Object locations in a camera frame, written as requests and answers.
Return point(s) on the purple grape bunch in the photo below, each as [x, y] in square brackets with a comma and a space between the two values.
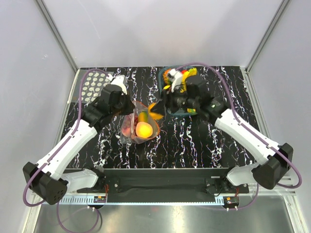
[134, 120]

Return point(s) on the clear sheet with white dots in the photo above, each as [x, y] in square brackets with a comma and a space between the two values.
[91, 87]

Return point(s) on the orange pineapple toy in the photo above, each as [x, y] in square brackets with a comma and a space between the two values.
[166, 78]

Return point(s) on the white slotted cable duct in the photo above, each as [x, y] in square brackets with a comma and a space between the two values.
[103, 200]

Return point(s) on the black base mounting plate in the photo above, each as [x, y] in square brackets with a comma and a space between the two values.
[193, 179]

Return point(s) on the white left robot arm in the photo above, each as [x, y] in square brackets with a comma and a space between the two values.
[46, 177]

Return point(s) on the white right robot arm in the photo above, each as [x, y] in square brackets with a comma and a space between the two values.
[272, 159]

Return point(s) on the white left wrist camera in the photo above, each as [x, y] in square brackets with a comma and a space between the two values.
[120, 81]

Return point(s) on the clear zip top bag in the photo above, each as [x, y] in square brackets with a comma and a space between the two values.
[139, 107]

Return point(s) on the yellow green mango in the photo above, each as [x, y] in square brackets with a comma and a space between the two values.
[143, 117]

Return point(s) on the transparent blue plastic fruit tray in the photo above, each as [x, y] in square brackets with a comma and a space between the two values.
[160, 80]

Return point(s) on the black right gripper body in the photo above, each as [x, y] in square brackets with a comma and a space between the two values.
[178, 100]

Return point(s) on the pink peach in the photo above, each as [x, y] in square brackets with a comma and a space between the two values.
[126, 128]

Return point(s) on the yellow banana bunch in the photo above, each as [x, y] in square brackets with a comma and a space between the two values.
[190, 72]

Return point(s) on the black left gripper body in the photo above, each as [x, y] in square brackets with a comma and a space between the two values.
[124, 108]

